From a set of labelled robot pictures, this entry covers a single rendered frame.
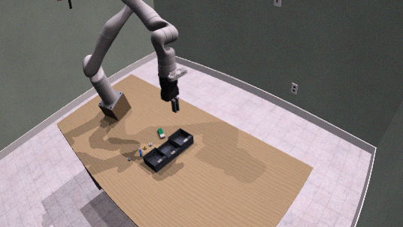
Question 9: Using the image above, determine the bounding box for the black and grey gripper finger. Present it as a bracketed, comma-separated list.
[174, 96, 180, 111]
[171, 99, 177, 113]

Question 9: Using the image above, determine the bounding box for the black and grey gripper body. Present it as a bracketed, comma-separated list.
[158, 62, 187, 102]

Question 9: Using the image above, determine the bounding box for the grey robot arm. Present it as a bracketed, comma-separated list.
[83, 0, 178, 105]

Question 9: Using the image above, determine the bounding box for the green and white eraser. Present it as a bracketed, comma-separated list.
[157, 128, 165, 139]

